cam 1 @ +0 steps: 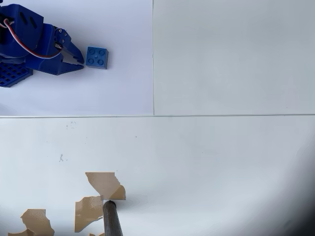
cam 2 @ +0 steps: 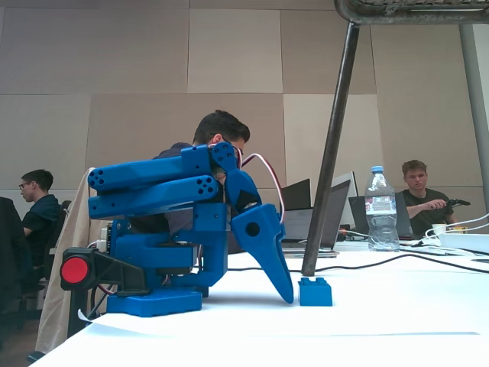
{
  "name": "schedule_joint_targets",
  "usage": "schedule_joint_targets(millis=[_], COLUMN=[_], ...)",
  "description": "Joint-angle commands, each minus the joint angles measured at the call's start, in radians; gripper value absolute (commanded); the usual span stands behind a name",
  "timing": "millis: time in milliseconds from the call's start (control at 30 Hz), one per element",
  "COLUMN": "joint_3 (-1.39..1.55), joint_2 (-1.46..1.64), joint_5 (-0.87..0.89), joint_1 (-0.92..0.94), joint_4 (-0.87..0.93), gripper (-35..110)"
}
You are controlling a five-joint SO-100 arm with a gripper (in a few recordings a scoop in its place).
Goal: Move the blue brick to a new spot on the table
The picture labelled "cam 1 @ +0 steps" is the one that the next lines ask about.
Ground blue grid base plate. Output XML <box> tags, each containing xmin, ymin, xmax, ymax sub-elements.
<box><xmin>0</xmin><ymin>61</ymin><xmax>34</xmax><ymax>88</ymax></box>

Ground white paper sheet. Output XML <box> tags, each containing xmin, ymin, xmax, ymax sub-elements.
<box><xmin>0</xmin><ymin>0</ymin><xmax>155</xmax><ymax>117</ymax></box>

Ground red white black servo cable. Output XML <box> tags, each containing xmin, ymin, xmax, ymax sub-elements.
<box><xmin>2</xmin><ymin>19</ymin><xmax>63</xmax><ymax>59</ymax></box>

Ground blue lego brick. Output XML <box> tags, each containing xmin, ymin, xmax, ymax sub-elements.
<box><xmin>85</xmin><ymin>46</ymin><xmax>110</xmax><ymax>70</ymax></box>

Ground dark metal rod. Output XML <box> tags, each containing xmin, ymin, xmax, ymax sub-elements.
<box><xmin>102</xmin><ymin>200</ymin><xmax>124</xmax><ymax>236</ymax></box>

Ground beige tape piece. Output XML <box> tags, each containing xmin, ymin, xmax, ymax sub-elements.
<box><xmin>74</xmin><ymin>195</ymin><xmax>104</xmax><ymax>233</ymax></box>
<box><xmin>20</xmin><ymin>208</ymin><xmax>55</xmax><ymax>236</ymax></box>
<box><xmin>85</xmin><ymin>172</ymin><xmax>126</xmax><ymax>201</ymax></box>

